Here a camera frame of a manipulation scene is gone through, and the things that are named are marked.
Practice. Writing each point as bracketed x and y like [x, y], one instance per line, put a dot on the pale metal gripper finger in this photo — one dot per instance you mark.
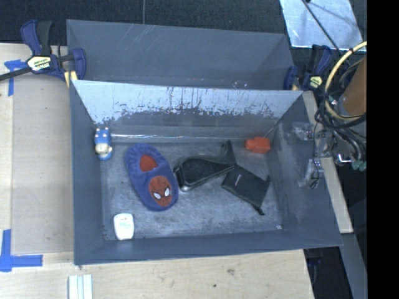
[312, 172]
[303, 130]

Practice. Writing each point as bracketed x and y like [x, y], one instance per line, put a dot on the orange-red toy block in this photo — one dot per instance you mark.
[258, 145]

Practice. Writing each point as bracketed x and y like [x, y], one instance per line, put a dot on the black flat wallet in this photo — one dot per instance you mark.
[246, 184]

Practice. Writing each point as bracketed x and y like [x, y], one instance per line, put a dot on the grey metal bin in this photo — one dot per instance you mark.
[199, 223]

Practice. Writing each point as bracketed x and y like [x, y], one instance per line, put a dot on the blue slipper with red face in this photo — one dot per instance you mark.
[156, 182]

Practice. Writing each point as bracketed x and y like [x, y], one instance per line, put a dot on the small white box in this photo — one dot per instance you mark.
[124, 226]

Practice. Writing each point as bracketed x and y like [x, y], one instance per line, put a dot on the blue and white toy figure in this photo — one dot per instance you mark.
[103, 142]

